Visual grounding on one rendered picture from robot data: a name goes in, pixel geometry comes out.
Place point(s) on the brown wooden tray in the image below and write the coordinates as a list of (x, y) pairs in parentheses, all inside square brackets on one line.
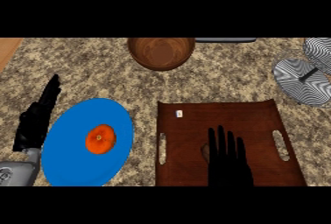
[(259, 140)]

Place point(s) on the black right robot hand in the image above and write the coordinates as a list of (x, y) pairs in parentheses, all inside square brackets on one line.
[(228, 163)]

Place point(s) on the brown sweet potato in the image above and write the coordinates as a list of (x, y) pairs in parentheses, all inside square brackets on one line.
[(204, 151)]

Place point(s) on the brown wooden bowl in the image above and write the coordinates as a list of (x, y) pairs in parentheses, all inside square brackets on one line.
[(161, 52)]

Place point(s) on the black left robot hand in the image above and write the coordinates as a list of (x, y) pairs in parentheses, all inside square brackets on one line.
[(36, 122)]

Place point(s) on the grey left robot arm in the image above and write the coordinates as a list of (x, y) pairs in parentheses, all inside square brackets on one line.
[(17, 170)]

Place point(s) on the orange fruit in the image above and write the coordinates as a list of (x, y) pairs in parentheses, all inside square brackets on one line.
[(101, 139)]

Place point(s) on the blue plate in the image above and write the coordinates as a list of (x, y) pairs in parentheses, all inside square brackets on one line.
[(87, 143)]

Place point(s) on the small white tag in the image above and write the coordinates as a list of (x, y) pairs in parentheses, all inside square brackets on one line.
[(179, 113)]

